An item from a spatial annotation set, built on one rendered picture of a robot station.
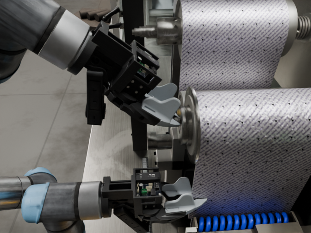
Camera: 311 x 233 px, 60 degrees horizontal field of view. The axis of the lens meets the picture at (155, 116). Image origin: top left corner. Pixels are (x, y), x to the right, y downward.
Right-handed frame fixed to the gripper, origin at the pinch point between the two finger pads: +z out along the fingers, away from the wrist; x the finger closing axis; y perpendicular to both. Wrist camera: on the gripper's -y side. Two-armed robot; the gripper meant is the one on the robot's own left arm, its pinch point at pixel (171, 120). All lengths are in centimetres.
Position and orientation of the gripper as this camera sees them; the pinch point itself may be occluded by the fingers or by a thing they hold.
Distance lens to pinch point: 49.6
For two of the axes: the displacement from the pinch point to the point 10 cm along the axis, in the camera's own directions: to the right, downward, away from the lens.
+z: 7.7, 4.6, 4.5
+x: -0.6, -6.3, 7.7
